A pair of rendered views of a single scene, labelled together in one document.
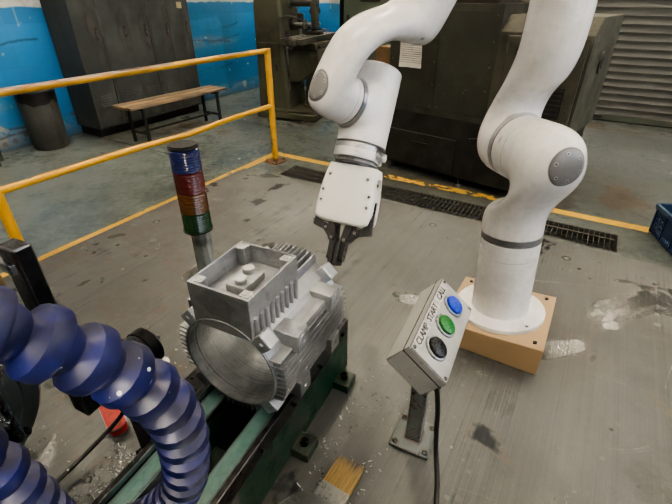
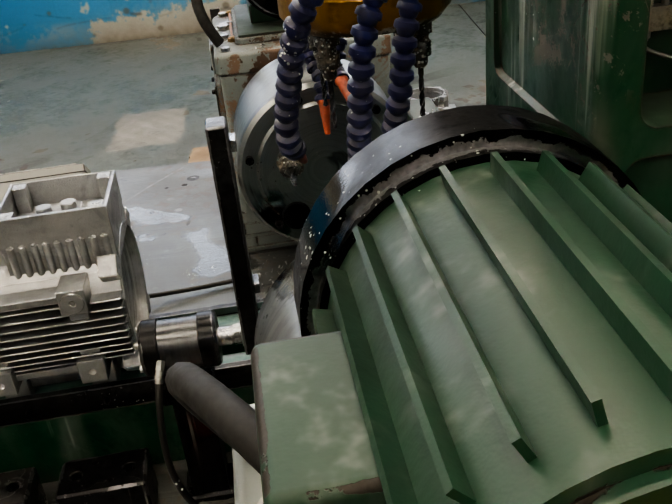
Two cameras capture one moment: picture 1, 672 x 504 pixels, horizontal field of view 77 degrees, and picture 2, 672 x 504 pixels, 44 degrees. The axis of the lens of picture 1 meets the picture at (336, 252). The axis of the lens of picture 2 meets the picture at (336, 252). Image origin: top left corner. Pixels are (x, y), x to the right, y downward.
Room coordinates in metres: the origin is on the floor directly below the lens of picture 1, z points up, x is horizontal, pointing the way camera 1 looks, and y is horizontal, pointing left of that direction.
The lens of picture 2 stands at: (0.67, 1.01, 1.51)
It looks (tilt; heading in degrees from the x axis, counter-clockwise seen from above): 29 degrees down; 239
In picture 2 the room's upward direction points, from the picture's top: 6 degrees counter-clockwise
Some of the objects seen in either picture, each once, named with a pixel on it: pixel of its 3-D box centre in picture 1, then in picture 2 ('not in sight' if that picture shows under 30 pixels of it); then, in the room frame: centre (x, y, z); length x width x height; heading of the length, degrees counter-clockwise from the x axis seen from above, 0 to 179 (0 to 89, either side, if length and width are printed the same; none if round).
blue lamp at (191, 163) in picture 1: (185, 158); not in sight; (0.82, 0.30, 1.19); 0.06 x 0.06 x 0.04
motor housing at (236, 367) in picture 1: (268, 322); (50, 298); (0.53, 0.11, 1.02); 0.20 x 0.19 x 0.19; 154
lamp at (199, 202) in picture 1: (193, 200); not in sight; (0.82, 0.30, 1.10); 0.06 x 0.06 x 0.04
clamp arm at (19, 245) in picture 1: (56, 335); (234, 243); (0.38, 0.33, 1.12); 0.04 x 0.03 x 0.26; 154
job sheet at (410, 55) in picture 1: (410, 47); not in sight; (3.89, -0.62, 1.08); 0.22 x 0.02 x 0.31; 49
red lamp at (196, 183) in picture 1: (189, 180); not in sight; (0.82, 0.30, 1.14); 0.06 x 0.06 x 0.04
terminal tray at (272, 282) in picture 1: (246, 288); (64, 223); (0.49, 0.13, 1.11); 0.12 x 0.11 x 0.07; 154
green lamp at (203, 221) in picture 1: (196, 219); not in sight; (0.82, 0.30, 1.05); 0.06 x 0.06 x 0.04
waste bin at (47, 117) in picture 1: (42, 119); not in sight; (4.68, 3.18, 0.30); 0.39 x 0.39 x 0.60
